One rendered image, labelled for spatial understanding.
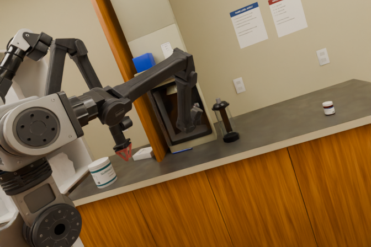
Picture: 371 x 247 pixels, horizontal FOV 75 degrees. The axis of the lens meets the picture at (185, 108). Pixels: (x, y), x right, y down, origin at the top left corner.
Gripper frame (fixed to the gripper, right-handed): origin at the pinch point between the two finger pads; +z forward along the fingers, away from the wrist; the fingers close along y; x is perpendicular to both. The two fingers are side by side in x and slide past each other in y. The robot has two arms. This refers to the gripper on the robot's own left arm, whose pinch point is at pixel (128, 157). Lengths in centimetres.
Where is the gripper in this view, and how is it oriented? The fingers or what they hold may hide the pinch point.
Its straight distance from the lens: 139.0
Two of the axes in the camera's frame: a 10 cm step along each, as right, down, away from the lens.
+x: -9.3, 3.2, 1.9
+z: 3.5, 9.2, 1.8
